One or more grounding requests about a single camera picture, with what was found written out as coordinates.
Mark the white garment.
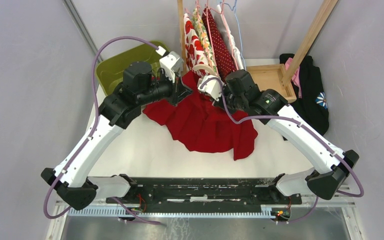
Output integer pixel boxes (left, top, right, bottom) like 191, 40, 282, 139
214, 3, 243, 70

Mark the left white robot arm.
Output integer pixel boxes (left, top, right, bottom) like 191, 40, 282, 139
41, 60, 193, 211

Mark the dark red polka-dot garment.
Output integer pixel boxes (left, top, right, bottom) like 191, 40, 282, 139
201, 7, 237, 81

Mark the purple cable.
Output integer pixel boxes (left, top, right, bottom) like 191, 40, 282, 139
42, 36, 167, 220
198, 76, 365, 223

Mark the green plastic basket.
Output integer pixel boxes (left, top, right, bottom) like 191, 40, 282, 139
95, 44, 161, 96

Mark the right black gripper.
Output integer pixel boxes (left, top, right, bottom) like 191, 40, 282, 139
210, 82, 247, 115

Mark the red poppy print garment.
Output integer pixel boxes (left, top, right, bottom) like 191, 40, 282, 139
183, 13, 210, 77

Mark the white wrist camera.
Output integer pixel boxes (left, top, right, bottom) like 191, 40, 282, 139
197, 75, 224, 102
159, 51, 184, 83

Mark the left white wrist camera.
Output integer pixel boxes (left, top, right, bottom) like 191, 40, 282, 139
159, 51, 184, 83

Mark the cream plastic hanger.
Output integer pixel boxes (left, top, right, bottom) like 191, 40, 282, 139
192, 64, 217, 76

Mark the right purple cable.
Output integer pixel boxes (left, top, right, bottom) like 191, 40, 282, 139
198, 76, 365, 223

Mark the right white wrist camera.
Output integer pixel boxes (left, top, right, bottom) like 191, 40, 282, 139
197, 75, 224, 102

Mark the wooden clothes rack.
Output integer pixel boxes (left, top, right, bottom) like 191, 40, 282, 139
177, 0, 337, 103

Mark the black garment with flower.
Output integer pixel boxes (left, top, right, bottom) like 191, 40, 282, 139
291, 55, 330, 136

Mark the white slotted cable duct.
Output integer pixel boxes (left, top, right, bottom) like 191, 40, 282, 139
68, 205, 278, 220

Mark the blue wire hanger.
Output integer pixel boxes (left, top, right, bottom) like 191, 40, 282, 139
220, 0, 247, 70

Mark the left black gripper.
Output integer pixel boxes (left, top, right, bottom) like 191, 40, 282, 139
138, 68, 194, 107

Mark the red skirt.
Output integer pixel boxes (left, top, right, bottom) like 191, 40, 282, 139
143, 71, 258, 161

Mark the yellow floral print garment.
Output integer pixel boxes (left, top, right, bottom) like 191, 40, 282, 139
192, 7, 219, 76

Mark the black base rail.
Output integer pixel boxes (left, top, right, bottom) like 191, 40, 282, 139
119, 177, 302, 214

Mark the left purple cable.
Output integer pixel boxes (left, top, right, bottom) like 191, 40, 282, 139
42, 36, 167, 220

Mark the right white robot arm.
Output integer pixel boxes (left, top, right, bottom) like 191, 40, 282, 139
199, 69, 365, 204

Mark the pink wire hanger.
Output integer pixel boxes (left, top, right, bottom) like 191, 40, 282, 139
185, 0, 243, 70

